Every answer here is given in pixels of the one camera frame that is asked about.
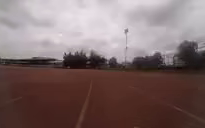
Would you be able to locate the single small tree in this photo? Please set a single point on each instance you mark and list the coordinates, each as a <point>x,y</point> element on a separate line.
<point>113,62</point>

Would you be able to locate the tall floodlight mast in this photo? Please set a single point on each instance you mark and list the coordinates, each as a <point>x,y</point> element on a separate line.
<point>126,46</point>

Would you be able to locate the row of trees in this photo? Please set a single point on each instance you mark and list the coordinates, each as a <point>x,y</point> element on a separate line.
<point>188,55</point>

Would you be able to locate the dark clump of trees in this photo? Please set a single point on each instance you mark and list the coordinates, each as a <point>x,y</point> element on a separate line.
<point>75,61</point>

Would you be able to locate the small clump of trees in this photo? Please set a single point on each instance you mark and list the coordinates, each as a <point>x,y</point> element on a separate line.
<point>96,61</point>

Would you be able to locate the low flat-roofed building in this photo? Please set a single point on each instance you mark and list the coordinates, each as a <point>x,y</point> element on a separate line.
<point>30,61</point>

